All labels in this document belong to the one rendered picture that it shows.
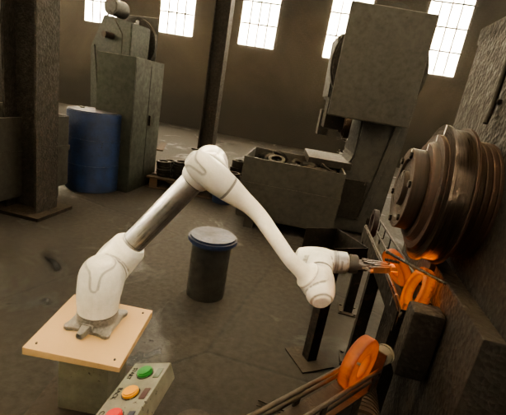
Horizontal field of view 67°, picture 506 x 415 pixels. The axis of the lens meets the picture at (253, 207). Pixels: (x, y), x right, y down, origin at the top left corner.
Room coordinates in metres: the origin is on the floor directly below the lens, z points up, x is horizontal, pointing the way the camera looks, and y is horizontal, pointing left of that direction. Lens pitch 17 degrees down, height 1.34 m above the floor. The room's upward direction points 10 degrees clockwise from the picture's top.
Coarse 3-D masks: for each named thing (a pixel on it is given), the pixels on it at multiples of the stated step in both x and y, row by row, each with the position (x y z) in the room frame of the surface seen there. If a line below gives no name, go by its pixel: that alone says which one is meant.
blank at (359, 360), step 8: (368, 336) 0.90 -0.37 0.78; (360, 344) 0.85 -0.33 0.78; (368, 344) 0.86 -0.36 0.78; (376, 344) 0.89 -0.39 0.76; (352, 352) 0.84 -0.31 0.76; (360, 352) 0.83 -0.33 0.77; (368, 352) 0.86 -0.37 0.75; (376, 352) 0.91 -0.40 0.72; (344, 360) 0.83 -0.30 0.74; (352, 360) 0.82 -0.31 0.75; (360, 360) 0.83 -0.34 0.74; (368, 360) 0.89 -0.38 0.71; (344, 368) 0.82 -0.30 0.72; (352, 368) 0.81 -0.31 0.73; (360, 368) 0.89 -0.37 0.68; (368, 368) 0.89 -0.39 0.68; (344, 376) 0.81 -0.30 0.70; (352, 376) 0.82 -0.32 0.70; (360, 376) 0.86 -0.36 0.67; (344, 384) 0.82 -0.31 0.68; (352, 384) 0.83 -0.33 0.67
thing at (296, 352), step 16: (304, 240) 1.90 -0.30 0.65; (320, 240) 1.94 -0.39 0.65; (336, 240) 1.96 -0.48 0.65; (352, 240) 1.86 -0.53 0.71; (320, 320) 1.77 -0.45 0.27; (320, 336) 1.78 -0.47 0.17; (288, 352) 1.81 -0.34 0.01; (304, 352) 1.80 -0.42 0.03; (320, 352) 1.86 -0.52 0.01; (304, 368) 1.70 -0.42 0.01; (320, 368) 1.73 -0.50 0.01
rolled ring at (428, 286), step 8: (416, 272) 1.32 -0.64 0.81; (432, 272) 1.26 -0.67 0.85; (408, 280) 1.34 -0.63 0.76; (416, 280) 1.32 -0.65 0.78; (424, 280) 1.22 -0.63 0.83; (432, 280) 1.21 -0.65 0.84; (408, 288) 1.32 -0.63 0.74; (424, 288) 1.19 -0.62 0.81; (432, 288) 1.19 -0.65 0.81; (408, 296) 1.30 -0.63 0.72; (424, 296) 1.18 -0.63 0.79
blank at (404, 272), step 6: (384, 252) 1.46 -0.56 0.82; (396, 252) 1.41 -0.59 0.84; (384, 258) 1.47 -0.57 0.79; (390, 258) 1.42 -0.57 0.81; (402, 258) 1.38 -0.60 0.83; (396, 264) 1.38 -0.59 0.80; (402, 264) 1.37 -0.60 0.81; (402, 270) 1.36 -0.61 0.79; (408, 270) 1.36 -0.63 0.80; (390, 276) 1.47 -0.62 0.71; (396, 276) 1.42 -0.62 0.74; (402, 276) 1.36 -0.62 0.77; (408, 276) 1.36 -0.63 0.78; (396, 282) 1.43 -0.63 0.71; (402, 282) 1.38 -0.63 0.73
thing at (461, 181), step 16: (448, 128) 1.28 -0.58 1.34; (464, 144) 1.18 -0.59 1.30; (464, 160) 1.13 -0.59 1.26; (464, 176) 1.11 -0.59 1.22; (448, 192) 1.09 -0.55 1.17; (464, 192) 1.09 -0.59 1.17; (448, 208) 1.08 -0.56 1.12; (464, 208) 1.08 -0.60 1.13; (448, 224) 1.09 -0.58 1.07; (432, 240) 1.10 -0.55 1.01; (448, 240) 1.10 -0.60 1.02; (416, 256) 1.20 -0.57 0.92; (432, 256) 1.17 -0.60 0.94
